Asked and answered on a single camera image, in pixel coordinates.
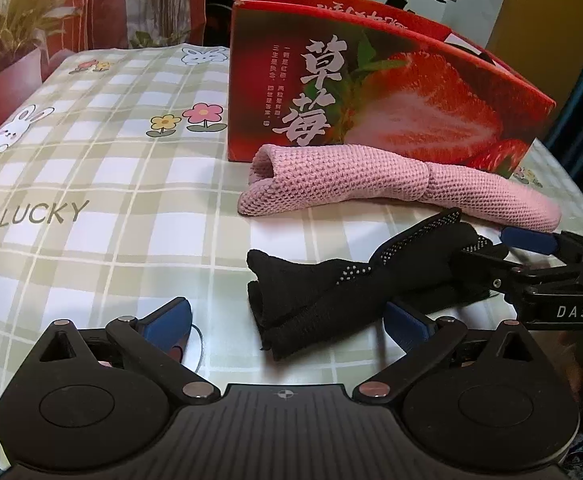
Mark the black dotted grip sock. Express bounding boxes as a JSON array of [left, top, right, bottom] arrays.
[[246, 207, 509, 361]]

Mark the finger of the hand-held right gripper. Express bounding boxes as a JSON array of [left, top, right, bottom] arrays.
[[451, 250, 583, 303], [499, 227, 583, 267]]

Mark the red strawberry print cardboard box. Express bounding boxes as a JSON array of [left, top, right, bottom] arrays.
[[226, 0, 557, 181]]

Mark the green checkered bunny tablecloth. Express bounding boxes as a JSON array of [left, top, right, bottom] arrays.
[[0, 45, 583, 471]]

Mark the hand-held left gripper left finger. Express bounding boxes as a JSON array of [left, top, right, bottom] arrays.
[[30, 297, 221, 406]]

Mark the pink knitted sock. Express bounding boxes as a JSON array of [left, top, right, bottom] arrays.
[[238, 144, 562, 233]]

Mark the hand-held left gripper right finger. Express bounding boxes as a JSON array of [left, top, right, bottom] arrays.
[[354, 301, 547, 405]]

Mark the yellow wooden door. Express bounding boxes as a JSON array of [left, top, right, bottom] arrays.
[[486, 0, 583, 91]]

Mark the red printed backdrop cloth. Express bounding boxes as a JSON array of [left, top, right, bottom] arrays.
[[0, 0, 207, 161]]

